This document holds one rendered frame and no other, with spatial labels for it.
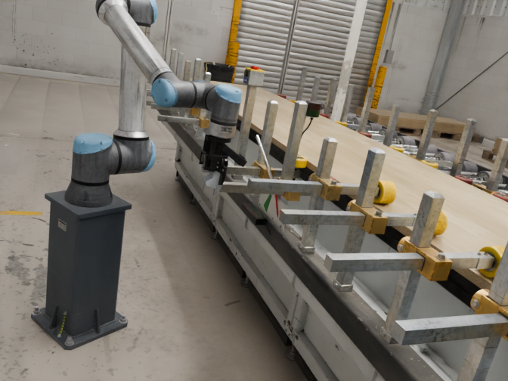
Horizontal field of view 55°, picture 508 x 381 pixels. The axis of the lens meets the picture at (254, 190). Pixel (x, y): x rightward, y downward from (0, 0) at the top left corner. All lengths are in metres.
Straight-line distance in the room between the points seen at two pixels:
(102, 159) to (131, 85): 0.33
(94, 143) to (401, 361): 1.37
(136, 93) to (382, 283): 1.22
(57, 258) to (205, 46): 7.69
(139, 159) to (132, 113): 0.19
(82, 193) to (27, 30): 7.32
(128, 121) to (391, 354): 1.38
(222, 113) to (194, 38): 7.93
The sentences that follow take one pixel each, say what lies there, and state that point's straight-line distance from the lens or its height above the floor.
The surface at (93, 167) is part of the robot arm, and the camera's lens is 2.05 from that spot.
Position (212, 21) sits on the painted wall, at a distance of 9.60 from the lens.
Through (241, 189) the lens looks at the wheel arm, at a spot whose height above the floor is 0.85.
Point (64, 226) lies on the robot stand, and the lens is 2.14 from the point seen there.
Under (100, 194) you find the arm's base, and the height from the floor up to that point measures 0.65.
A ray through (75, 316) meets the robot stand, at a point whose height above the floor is 0.13.
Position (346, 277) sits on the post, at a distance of 1.50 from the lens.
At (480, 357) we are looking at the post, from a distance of 1.13.
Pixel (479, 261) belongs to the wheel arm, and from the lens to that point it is 1.33.
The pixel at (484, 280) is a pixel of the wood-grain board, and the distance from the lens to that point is 1.37.
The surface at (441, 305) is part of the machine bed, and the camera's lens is 1.51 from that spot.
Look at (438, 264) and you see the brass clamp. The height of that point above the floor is 0.96.
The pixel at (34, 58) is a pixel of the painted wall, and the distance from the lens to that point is 9.32.
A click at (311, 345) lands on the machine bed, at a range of 2.21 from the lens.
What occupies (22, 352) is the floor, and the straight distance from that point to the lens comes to 2.30.
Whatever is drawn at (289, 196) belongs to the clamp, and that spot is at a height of 0.84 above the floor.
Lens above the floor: 1.39
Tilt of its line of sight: 18 degrees down
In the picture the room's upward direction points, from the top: 10 degrees clockwise
